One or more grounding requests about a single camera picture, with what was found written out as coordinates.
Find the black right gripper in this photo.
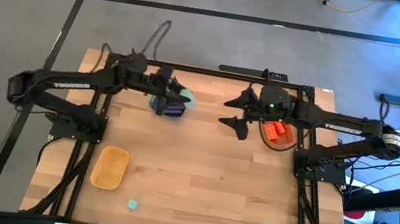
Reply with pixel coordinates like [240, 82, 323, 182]
[215, 83, 268, 144]

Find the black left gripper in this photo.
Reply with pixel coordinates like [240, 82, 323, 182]
[142, 62, 196, 121]

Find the yellow plastic bin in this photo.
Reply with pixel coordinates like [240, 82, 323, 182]
[88, 142, 132, 193]

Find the blue plastic bin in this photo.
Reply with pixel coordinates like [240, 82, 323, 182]
[147, 92, 190, 122]

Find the orange plastic bin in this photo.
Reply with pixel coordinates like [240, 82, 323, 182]
[255, 115, 302, 156]

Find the red round object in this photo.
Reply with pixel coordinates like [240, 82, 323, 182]
[343, 207, 367, 222]

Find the black diagonal beam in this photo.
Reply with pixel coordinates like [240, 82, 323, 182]
[343, 173, 400, 221]

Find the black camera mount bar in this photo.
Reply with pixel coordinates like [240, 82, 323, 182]
[217, 62, 291, 84]

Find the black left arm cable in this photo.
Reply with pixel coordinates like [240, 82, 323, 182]
[90, 8, 174, 84]

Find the yellow floor cable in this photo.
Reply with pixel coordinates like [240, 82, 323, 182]
[301, 0, 385, 20]

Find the grey cable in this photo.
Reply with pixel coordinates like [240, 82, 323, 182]
[350, 149, 400, 199]

